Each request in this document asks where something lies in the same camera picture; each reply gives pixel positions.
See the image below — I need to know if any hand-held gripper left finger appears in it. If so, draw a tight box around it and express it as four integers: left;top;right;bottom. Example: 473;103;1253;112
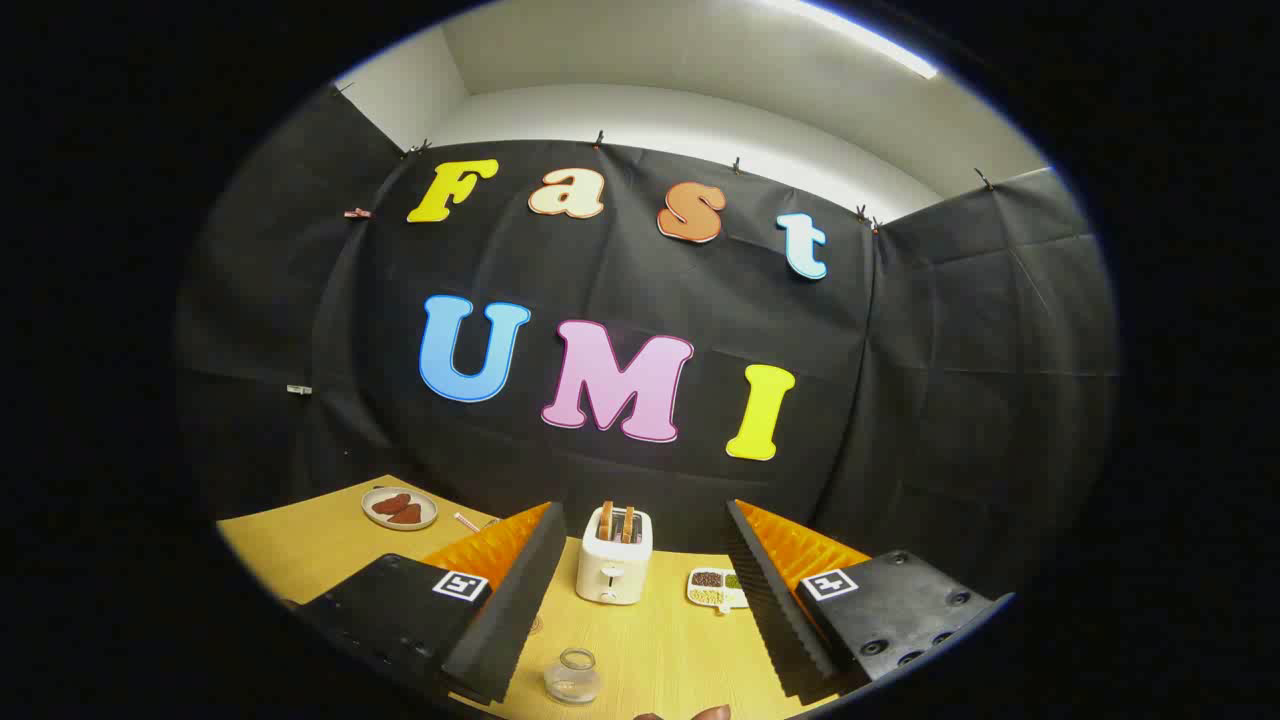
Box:
283;501;567;706

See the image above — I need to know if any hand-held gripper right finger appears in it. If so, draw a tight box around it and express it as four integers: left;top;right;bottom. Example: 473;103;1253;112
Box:
724;499;1014;704

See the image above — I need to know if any clear plastic bottle green label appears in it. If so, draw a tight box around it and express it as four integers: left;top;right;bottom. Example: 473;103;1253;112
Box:
544;647;603;707

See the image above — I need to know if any white divided dish with beans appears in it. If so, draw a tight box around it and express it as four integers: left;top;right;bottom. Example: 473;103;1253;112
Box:
686;567;751;615

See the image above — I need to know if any white toaster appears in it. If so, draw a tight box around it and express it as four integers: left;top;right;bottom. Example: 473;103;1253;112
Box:
576;506;654;606

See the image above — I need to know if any wooden table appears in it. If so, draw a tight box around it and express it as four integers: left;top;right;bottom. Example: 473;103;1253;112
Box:
215;475;841;720

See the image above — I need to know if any small round beige plate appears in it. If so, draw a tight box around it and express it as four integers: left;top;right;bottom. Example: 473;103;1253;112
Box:
361;486;439;531

